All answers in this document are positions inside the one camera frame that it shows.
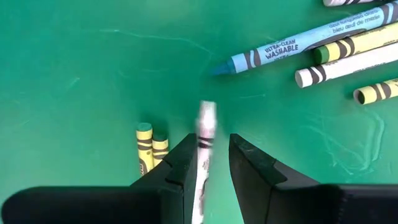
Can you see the large green crayon yellow wrapper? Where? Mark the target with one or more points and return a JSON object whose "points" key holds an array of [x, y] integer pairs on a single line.
{"points": [[377, 91], [357, 43]]}

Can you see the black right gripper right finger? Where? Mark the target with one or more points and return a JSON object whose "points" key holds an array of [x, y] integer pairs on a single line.
{"points": [[311, 205]]}

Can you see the large white crayon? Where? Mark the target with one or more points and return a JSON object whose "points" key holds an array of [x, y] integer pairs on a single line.
{"points": [[342, 2], [348, 65]]}

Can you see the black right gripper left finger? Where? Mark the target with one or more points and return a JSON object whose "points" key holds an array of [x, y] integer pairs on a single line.
{"points": [[93, 205]]}

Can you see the large blue crayon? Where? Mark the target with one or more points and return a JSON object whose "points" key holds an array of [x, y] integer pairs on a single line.
{"points": [[295, 46]]}

